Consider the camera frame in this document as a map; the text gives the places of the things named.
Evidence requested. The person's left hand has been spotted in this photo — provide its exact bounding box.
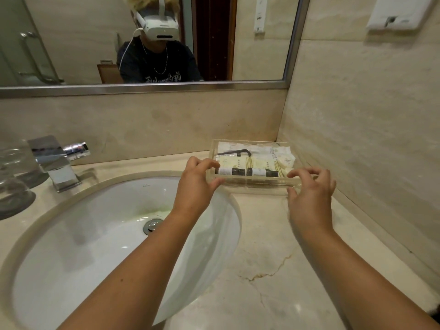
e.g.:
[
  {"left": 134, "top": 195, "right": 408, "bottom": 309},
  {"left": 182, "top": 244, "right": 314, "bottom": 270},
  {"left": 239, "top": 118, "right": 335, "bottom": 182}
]
[{"left": 172, "top": 156, "right": 226, "bottom": 219}]

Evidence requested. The person's right hand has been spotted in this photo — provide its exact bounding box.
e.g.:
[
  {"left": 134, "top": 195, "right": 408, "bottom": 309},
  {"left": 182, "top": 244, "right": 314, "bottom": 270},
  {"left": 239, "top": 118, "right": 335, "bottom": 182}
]
[{"left": 286, "top": 167, "right": 337, "bottom": 232}]

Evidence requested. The clear acrylic tray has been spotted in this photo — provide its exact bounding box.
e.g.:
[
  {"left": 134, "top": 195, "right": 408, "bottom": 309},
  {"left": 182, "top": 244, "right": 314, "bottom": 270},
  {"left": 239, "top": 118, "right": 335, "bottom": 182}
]
[{"left": 209, "top": 139, "right": 305, "bottom": 196}]

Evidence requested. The person's left forearm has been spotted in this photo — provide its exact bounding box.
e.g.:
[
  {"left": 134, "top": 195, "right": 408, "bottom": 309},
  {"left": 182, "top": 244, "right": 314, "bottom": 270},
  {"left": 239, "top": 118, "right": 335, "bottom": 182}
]
[{"left": 57, "top": 209, "right": 207, "bottom": 330}]

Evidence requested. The person's right forearm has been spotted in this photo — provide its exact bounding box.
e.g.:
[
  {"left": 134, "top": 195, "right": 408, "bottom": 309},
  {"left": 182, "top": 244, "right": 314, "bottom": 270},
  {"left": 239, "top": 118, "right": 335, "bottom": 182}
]
[{"left": 291, "top": 227, "right": 440, "bottom": 330}]

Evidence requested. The cream flat packet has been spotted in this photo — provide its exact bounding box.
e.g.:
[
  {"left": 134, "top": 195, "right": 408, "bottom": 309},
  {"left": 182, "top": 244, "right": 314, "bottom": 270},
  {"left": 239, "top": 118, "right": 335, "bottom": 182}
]
[
  {"left": 220, "top": 157, "right": 247, "bottom": 168},
  {"left": 246, "top": 157, "right": 276, "bottom": 169}
]

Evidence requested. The white box packet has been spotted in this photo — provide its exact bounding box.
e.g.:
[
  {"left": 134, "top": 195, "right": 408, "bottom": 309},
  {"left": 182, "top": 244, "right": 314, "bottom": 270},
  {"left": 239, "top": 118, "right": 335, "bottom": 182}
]
[{"left": 268, "top": 144, "right": 293, "bottom": 161}]

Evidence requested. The white paper packet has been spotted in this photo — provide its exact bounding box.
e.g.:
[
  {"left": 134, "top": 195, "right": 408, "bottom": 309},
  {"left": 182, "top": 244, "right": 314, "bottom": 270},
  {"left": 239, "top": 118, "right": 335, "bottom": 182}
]
[{"left": 218, "top": 142, "right": 269, "bottom": 156}]

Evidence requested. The chrome sink drain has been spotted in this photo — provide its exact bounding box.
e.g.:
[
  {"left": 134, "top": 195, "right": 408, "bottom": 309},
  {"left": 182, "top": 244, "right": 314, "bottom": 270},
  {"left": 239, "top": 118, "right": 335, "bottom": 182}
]
[{"left": 143, "top": 218, "right": 164, "bottom": 236}]

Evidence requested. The white oval sink basin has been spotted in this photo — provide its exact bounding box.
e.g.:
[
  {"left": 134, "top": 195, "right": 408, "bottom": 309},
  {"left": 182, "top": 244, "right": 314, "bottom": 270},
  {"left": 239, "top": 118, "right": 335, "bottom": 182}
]
[{"left": 10, "top": 175, "right": 243, "bottom": 330}]

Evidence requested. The chrome faucet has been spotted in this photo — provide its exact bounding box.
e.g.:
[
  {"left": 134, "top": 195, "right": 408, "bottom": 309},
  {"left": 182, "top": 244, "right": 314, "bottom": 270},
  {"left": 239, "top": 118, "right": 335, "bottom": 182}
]
[{"left": 27, "top": 135, "right": 91, "bottom": 194}]

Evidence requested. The clear drinking glass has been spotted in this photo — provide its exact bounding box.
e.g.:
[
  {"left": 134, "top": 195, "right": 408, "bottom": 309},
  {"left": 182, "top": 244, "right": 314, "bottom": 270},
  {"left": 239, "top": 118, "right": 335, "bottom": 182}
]
[
  {"left": 0, "top": 139, "right": 49, "bottom": 189},
  {"left": 0, "top": 175, "right": 37, "bottom": 221}
]

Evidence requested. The wall mirror with metal frame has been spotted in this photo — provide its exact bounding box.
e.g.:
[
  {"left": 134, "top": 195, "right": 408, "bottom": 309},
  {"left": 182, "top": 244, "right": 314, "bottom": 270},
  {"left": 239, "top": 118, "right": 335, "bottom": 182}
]
[{"left": 0, "top": 0, "right": 312, "bottom": 99}]

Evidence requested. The white wall socket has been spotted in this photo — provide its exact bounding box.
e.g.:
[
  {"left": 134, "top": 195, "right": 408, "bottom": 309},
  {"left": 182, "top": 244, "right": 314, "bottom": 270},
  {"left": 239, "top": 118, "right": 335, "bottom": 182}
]
[{"left": 365, "top": 0, "right": 438, "bottom": 33}]

